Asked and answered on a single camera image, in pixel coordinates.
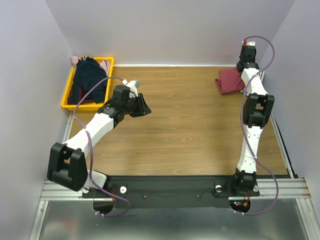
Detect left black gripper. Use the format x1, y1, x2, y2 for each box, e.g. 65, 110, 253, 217
122, 93, 152, 118

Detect black white striped tank top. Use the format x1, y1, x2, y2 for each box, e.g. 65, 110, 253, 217
240, 68, 267, 96

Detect maroon tank top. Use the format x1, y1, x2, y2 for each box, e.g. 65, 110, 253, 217
215, 67, 245, 95

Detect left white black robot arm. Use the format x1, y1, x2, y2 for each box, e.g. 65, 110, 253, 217
47, 85, 152, 197

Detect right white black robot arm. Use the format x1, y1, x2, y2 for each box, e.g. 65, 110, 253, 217
230, 40, 275, 196

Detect pale pink tank top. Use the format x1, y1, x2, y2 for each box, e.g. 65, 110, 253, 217
70, 55, 111, 76

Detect dark navy tank top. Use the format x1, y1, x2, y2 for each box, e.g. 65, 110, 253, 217
67, 59, 108, 105

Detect yellow plastic bin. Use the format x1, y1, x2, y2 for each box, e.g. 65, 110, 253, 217
61, 57, 114, 112

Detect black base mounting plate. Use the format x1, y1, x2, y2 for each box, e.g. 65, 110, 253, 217
82, 175, 261, 210

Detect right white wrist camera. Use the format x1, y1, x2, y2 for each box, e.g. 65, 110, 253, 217
242, 40, 256, 47

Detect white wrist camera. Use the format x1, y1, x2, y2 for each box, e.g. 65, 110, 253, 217
121, 79, 140, 92
242, 40, 256, 47

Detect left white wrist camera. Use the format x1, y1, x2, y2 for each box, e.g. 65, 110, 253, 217
121, 79, 140, 92

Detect aluminium extrusion frame rail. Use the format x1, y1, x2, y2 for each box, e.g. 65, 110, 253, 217
27, 111, 95, 240

